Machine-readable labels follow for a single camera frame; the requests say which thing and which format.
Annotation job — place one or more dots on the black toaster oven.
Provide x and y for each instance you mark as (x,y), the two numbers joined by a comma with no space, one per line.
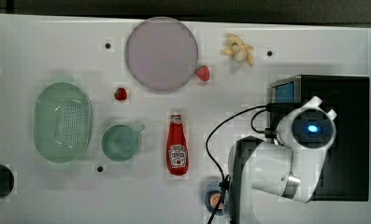
(345,172)

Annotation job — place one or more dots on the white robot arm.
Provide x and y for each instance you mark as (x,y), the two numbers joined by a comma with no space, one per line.
(290,168)

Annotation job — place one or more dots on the red ketchup bottle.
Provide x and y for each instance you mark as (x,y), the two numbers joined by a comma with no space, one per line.
(177,153)

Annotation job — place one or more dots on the toy strawberry near plate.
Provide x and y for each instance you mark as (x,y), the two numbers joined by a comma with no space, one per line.
(203,73)

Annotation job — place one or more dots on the purple round plate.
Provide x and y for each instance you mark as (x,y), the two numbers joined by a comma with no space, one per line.
(161,53)

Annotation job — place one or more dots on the small toy strawberry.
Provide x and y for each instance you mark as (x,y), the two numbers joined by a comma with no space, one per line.
(120,94)

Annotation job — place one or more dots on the green mug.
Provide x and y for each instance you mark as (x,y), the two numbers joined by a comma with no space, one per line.
(121,142)

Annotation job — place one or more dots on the blue bowl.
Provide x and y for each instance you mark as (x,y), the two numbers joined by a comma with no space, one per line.
(213,187)

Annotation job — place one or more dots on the toy peeled banana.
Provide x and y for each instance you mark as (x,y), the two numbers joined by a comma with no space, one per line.
(238,50)

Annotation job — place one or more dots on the toy orange slice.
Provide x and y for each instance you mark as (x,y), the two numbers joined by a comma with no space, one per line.
(215,200)

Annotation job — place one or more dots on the green oval colander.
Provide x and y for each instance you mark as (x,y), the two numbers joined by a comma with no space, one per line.
(63,122)

